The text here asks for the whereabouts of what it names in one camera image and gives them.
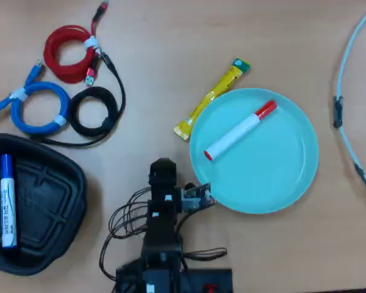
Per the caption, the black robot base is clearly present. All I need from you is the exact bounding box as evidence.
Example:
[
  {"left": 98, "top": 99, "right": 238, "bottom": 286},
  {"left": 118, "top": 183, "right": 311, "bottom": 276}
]
[{"left": 115, "top": 267, "right": 234, "bottom": 293}]

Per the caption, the red coiled usb cable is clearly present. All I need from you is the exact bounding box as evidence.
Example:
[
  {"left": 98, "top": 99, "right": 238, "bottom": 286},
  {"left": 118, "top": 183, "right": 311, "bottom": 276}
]
[{"left": 43, "top": 0, "right": 110, "bottom": 87}]

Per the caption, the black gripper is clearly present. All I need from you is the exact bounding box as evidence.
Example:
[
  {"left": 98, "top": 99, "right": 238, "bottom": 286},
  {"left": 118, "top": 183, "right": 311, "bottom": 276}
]
[{"left": 148, "top": 157, "right": 183, "bottom": 215}]

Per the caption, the blue coiled usb cable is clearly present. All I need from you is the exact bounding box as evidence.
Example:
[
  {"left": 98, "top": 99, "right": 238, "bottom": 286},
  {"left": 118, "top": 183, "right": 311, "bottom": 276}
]
[{"left": 0, "top": 60, "right": 71, "bottom": 136}]

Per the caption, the teal round plate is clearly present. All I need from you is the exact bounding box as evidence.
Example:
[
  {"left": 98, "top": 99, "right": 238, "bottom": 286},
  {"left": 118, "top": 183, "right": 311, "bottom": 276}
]
[{"left": 188, "top": 87, "right": 320, "bottom": 214}]

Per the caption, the red and white marker pen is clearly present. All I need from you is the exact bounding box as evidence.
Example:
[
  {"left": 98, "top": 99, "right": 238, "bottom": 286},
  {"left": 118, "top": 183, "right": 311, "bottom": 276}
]
[{"left": 203, "top": 99, "right": 278, "bottom": 162}]

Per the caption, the black coiled usb cable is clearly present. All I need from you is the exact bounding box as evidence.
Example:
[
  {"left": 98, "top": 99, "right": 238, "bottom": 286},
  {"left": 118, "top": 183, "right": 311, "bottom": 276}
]
[{"left": 30, "top": 51, "right": 126, "bottom": 149}]

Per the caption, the black plastic tray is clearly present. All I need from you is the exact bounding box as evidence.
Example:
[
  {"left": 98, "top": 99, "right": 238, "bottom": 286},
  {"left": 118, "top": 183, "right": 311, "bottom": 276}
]
[{"left": 0, "top": 133, "right": 88, "bottom": 277}]

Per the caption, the black camera cable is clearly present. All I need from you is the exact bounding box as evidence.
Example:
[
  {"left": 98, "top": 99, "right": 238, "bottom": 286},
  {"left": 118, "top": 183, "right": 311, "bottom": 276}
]
[{"left": 174, "top": 211, "right": 192, "bottom": 236}]

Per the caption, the long white cable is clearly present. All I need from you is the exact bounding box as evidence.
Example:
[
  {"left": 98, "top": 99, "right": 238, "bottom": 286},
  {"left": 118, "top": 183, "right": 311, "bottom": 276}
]
[{"left": 334, "top": 0, "right": 366, "bottom": 198}]

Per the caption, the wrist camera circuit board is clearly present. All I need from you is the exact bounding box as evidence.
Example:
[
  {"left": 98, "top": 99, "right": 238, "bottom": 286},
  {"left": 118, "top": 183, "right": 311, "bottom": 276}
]
[{"left": 181, "top": 182, "right": 217, "bottom": 214}]

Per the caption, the blue and white marker pen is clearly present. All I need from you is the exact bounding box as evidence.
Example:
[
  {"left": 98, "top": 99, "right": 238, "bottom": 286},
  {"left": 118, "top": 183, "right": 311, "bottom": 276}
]
[{"left": 0, "top": 153, "right": 18, "bottom": 250}]

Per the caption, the yellow stick packet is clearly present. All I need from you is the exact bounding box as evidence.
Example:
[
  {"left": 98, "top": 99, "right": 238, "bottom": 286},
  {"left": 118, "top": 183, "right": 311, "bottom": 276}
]
[{"left": 173, "top": 57, "right": 253, "bottom": 142}]

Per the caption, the black tape wrap on cable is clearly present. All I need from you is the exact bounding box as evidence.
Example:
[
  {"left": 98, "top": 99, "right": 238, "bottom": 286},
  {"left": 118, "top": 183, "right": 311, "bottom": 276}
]
[{"left": 333, "top": 95, "right": 345, "bottom": 128}]

